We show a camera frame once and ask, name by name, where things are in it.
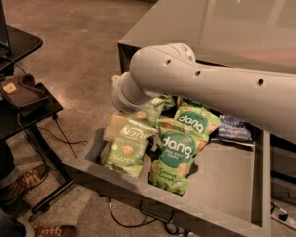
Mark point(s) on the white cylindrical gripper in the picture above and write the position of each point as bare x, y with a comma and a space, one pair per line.
120, 100

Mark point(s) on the green jalapeno chip bag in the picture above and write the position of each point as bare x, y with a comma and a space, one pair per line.
127, 151

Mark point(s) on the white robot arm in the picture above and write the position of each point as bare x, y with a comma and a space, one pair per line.
266, 100

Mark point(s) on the middle green kettle chip bag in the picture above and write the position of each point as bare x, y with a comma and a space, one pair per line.
150, 113

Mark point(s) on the green kettle chip bag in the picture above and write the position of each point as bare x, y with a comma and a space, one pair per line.
169, 102
150, 113

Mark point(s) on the rear green kettle chip bag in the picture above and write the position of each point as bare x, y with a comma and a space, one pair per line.
169, 102

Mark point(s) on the front green dang chips bag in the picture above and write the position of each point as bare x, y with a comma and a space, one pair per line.
179, 144

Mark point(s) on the green dang chips bag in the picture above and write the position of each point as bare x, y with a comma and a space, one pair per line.
179, 144
200, 119
181, 101

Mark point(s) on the rear green dang chips bag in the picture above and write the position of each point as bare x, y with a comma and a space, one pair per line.
181, 101

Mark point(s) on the middle green dang chips bag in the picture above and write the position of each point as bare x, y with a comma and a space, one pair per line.
200, 119

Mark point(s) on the blue kettle chip bag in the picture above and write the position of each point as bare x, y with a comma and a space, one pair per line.
233, 130

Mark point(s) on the open grey drawer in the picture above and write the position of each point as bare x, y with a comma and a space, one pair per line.
228, 196

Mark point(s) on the grey counter cabinet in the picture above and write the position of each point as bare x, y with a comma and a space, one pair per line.
249, 34

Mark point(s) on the black rolling cart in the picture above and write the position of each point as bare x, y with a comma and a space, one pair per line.
21, 45

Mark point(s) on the person leg in jeans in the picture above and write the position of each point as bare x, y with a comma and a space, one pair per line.
8, 171

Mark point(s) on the upper brown shoe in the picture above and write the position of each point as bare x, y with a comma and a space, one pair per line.
15, 184

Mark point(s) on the brown shoe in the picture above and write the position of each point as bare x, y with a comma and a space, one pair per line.
56, 231
15, 184

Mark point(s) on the lower brown shoe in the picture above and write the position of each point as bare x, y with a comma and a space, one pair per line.
56, 231

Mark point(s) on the power strip on floor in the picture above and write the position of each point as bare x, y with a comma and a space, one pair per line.
282, 216

